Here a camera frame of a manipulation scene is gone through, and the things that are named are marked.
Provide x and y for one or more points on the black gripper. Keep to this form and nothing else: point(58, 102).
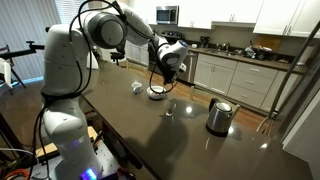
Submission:
point(168, 76)

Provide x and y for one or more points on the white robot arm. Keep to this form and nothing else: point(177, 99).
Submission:
point(67, 75)

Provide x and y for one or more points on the white bowl with food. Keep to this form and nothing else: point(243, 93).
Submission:
point(156, 92)

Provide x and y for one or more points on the clear glass cup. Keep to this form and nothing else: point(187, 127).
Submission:
point(170, 108)

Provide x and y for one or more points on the small white cup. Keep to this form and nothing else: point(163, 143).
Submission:
point(137, 87)

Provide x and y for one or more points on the black stove range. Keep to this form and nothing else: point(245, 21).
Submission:
point(170, 35)

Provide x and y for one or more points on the black coffee maker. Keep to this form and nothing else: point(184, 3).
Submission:
point(204, 41)

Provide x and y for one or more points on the black office chair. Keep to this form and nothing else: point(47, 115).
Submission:
point(119, 53)

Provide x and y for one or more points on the stainless steel microwave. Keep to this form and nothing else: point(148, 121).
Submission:
point(167, 14)

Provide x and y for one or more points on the kitchen sink faucet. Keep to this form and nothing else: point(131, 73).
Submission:
point(223, 47)

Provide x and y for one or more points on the stainless steel electric kettle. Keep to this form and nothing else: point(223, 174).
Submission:
point(220, 117)

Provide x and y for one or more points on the stainless steel refrigerator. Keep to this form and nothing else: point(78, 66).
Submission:
point(285, 104)

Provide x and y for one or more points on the black camera tripod stand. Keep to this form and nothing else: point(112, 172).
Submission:
point(7, 55)

